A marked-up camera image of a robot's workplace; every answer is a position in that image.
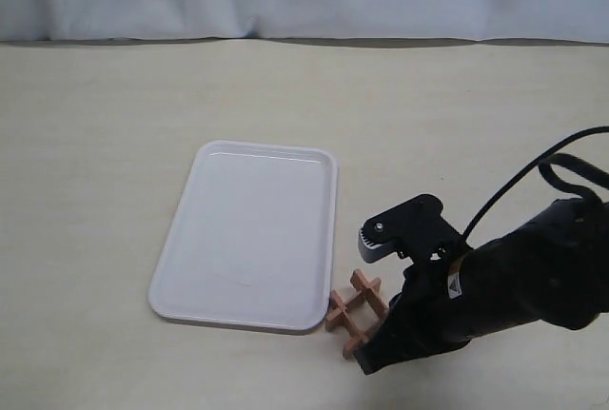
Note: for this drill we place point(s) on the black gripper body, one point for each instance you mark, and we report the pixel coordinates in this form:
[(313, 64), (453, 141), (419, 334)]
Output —
[(414, 327)]

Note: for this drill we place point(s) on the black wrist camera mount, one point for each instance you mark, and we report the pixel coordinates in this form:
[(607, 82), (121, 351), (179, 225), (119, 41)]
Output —
[(414, 229)]

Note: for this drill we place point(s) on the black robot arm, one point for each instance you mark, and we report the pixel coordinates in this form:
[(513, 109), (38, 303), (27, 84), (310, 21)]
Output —
[(554, 269)]

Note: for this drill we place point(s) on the white rectangular plastic tray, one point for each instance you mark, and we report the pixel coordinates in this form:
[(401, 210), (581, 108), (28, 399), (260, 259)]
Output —
[(251, 241)]

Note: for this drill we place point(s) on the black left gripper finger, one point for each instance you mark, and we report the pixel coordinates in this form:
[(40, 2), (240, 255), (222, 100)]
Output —
[(390, 343)]

